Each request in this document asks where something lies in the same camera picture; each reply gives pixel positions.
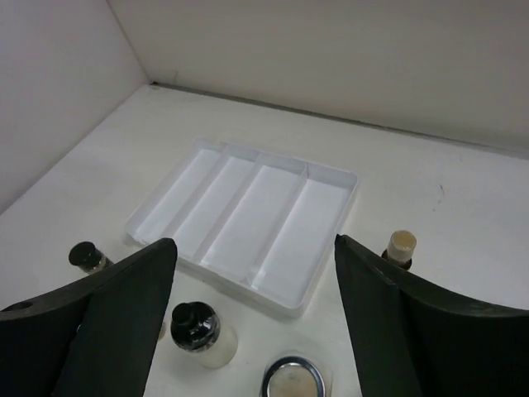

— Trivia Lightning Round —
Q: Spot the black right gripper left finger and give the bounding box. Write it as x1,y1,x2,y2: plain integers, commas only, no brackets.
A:
1,238,178,396

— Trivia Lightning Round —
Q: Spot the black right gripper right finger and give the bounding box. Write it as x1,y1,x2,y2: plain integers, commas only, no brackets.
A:
335,235,528,396

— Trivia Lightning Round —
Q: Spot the black-cap bottle white powder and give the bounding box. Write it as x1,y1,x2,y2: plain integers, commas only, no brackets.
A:
170,301,238,369

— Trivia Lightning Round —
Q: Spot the round glass jar silver lid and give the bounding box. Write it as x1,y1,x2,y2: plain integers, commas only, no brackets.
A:
259,350,333,397

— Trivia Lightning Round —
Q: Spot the small black-lid spice jar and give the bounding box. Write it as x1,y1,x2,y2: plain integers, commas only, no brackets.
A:
68,242,113,274

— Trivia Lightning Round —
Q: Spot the yellow bottle beige cap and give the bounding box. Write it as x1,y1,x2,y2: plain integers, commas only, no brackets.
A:
382,230,417,270

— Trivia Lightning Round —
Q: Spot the white divided organizer tray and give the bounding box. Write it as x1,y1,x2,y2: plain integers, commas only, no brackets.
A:
125,140,359,318

